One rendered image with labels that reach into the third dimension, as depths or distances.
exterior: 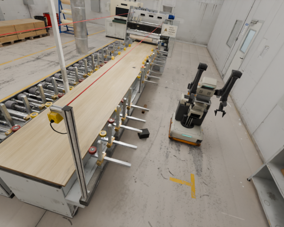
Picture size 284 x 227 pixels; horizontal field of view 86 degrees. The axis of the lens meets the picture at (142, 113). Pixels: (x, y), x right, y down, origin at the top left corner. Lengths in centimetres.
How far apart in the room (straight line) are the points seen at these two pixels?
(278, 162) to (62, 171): 285
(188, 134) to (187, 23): 980
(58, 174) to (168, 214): 150
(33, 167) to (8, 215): 103
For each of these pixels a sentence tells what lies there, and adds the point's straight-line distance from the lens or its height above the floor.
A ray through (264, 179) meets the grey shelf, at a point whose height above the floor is 14.
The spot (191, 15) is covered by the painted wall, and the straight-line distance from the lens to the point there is 1199.
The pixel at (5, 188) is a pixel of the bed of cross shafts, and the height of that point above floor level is 27.
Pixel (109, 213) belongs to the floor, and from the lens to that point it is 232.
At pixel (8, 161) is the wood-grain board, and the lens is 183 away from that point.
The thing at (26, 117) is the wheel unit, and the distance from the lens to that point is 233.
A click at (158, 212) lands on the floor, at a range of 239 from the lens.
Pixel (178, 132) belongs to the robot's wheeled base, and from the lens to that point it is 298.
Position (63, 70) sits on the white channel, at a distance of 244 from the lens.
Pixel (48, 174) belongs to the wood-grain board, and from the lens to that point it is 161.
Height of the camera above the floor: 220
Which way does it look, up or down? 37 degrees down
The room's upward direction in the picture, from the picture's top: 10 degrees clockwise
